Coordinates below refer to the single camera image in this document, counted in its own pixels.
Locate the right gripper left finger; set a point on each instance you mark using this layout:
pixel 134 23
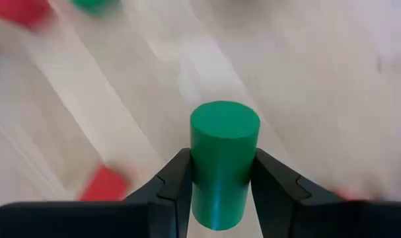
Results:
pixel 167 198

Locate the red wooden cube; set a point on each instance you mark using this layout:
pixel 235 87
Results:
pixel 18 11
pixel 104 185

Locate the green wooden cube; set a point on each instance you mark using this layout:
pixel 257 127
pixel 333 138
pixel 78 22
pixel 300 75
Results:
pixel 94 4

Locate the green wooden cylinder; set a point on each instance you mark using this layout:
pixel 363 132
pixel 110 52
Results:
pixel 223 148

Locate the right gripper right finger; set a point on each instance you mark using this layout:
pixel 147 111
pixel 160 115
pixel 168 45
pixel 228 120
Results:
pixel 279 198

